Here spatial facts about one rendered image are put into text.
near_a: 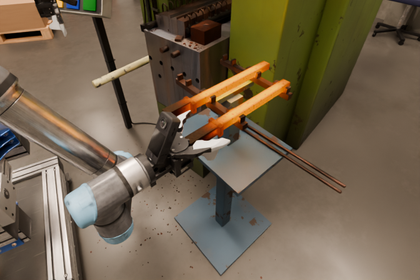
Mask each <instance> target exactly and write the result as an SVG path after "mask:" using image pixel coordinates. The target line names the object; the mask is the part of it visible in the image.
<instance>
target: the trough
mask: <svg viewBox="0 0 420 280"><path fill-rule="evenodd" d="M217 1H220V0H211V1H208V2H205V3H202V4H200V5H197V6H194V7H191V8H189V9H186V10H183V11H181V12H177V13H175V14H172V15H170V18H171V19H173V20H175V17H176V16H180V15H182V14H185V13H188V12H190V11H193V10H195V9H198V8H201V7H203V6H207V5H208V4H212V3H215V2H217Z"/></svg>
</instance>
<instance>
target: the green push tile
mask: <svg viewBox="0 0 420 280"><path fill-rule="evenodd" d="M83 10H85V11H96V10H97V0H83Z"/></svg>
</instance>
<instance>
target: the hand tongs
mask: <svg viewBox="0 0 420 280"><path fill-rule="evenodd" d="M247 127H248V128H249V129H251V130H253V131H254V132H255V133H258V134H259V135H260V136H262V137H264V138H265V139H267V140H268V141H270V142H272V143H273V144H275V145H276V146H278V147H280V148H281V149H283V150H284V151H286V152H287V153H289V154H291V155H292V156H294V157H295V158H297V159H299V160H300V161H302V162H303V163H305V164H307V165H308V166H310V167H311V168H313V169H315V170H316V171H317V172H319V173H321V174H322V175H324V176H326V177H327V178H329V179H330V180H332V181H334V182H335V183H336V184H338V185H340V186H341V187H343V188H345V187H346V185H345V184H343V183H342V182H340V181H338V180H337V179H335V178H333V177H332V176H330V175H329V174H327V173H326V172H324V171H322V170H321V169H319V168H318V167H316V166H314V165H313V164H311V163H310V162H308V161H306V160H305V159H303V158H302V157H300V156H298V155H297V154H295V153H293V152H292V151H290V150H289V149H287V148H285V147H284V146H282V145H280V144H279V143H278V142H276V141H274V140H273V139H271V138H270V137H268V136H266V135H265V134H263V133H261V132H260V131H258V130H257V129H255V128H253V127H252V126H250V125H247ZM243 131H244V132H246V133H248V134H249V135H250V136H252V137H253V138H255V139H257V140H258V141H260V142H261V143H263V144H264V145H266V146H267V147H269V148H270V149H272V150H273V151H275V152H277V153H278V154H280V155H281V156H282V157H284V158H286V159H287V160H288V161H291V162H292V163H293V164H295V165H296V166H298V167H299V168H301V169H303V170H304V171H306V172H307V173H309V174H310V175H312V176H313V177H315V178H316V179H318V180H320V181H321V182H322V183H324V184H325V185H327V186H329V187H330V188H332V189H333V190H335V191H336V192H338V193H339V194H341V193H342V191H341V190H340V189H338V188H337V187H335V186H333V185H332V184H331V183H329V182H327V181H326V180H324V179H323V178H321V177H320V176H318V175H317V174H315V173H313V172H312V171H310V170H309V169H307V168H306V167H304V166H302V165H301V164H299V163H298V162H296V161H295V160H293V159H291V158H290V157H289V156H287V155H285V154H284V153H282V152H281V151H279V150H278V149H276V148H275V147H273V146H271V145H270V144H268V143H267V142H265V141H263V140H262V139H261V138H259V137H257V136H256V135H254V134H253V133H251V132H250V131H248V130H247V129H245V130H243Z"/></svg>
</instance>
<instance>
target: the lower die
mask: <svg viewBox="0 0 420 280"><path fill-rule="evenodd" d="M208 1H211V0H198V1H193V2H190V3H187V4H184V5H182V6H181V7H175V8H174V9H170V10H168V11H164V12H161V13H159V14H156V22H157V28H159V29H162V30H165V31H167V32H170V33H173V34H175V35H179V36H183V38H188V37H189V36H191V33H190V34H187V33H186V31H185V29H186V28H187V27H189V18H188V16H186V18H184V15H185V14H188V15H190V17H191V25H193V24H195V23H196V15H195V14H194V13H193V14H192V16H191V12H192V11H190V12H187V13H185V14H182V15H180V16H176V17H175V20H173V19H171V18H170V15H172V14H175V13H178V12H181V11H183V10H186V9H189V8H192V7H194V6H197V5H200V4H202V3H206V2H208ZM221 1H222V0H220V1H217V2H220V3H221ZM226 1H227V10H229V9H231V4H232V0H226ZM217 2H214V3H212V4H214V5H216V3H217ZM210 5H211V4H208V5H207V7H209V8H210ZM204 7H205V6H203V7H200V8H198V9H202V10H203V11H204ZM198 9H195V10H193V11H195V12H196V13H197V21H198V22H201V21H202V18H203V13H202V11H199V13H198ZM220 11H221V6H220V4H217V6H216V15H217V14H220ZM224 11H226V2H224V1H223V2H222V13H223V12H224ZM208 16H209V10H208V8H206V9H205V11H204V20H205V19H208ZM213 16H214V6H211V8H210V17H213ZM229 18H231V16H228V17H226V18H224V19H222V20H220V21H217V23H221V22H223V21H225V20H227V19H229ZM168 29H169V31H168Z"/></svg>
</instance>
